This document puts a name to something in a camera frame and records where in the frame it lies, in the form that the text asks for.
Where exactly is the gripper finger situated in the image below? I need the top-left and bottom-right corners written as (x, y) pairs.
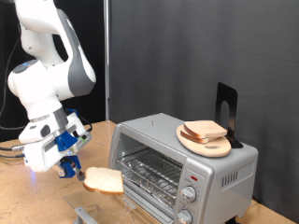
top-left (57, 161), bottom-right (67, 177)

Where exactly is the glass oven door with handle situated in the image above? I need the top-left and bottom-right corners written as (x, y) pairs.
top-left (64, 176), bottom-right (176, 224)

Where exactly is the black metal bookend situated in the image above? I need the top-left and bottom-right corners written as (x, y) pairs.
top-left (214, 81), bottom-right (245, 149)

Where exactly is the black base cable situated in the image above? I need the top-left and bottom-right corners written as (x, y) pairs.
top-left (0, 153), bottom-right (26, 160)

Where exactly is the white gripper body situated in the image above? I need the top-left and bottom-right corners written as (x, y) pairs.
top-left (23, 112), bottom-right (88, 174)

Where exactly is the round wooden cutting board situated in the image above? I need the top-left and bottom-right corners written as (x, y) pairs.
top-left (176, 123), bottom-right (233, 159)

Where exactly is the silver oven knob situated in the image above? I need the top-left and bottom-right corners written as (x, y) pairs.
top-left (175, 209), bottom-right (194, 224)
top-left (180, 186), bottom-right (198, 203)

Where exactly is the white bread slice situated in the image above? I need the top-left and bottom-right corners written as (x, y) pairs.
top-left (82, 166), bottom-right (125, 196)
top-left (183, 119), bottom-right (229, 140)
top-left (179, 130), bottom-right (218, 145)

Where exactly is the wooden block under oven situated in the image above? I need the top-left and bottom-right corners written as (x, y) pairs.
top-left (115, 194), bottom-right (163, 224)

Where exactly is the silver toaster oven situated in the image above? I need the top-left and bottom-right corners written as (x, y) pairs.
top-left (107, 112), bottom-right (260, 224)

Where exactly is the wire oven rack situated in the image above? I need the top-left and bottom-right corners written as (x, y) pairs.
top-left (115, 147), bottom-right (184, 210)

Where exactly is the black cable with silver connector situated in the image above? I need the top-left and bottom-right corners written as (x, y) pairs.
top-left (0, 145), bottom-right (26, 153)

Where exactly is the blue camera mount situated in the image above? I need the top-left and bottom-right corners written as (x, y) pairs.
top-left (54, 132), bottom-right (78, 153)

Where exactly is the metal pole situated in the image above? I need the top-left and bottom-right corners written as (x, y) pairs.
top-left (103, 0), bottom-right (112, 121)

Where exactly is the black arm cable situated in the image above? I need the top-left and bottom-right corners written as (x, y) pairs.
top-left (0, 18), bottom-right (93, 133)

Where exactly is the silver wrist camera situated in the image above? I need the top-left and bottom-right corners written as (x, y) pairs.
top-left (72, 132), bottom-right (93, 154)

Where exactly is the blue cable clip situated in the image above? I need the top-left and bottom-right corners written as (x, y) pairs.
top-left (64, 107), bottom-right (79, 118)

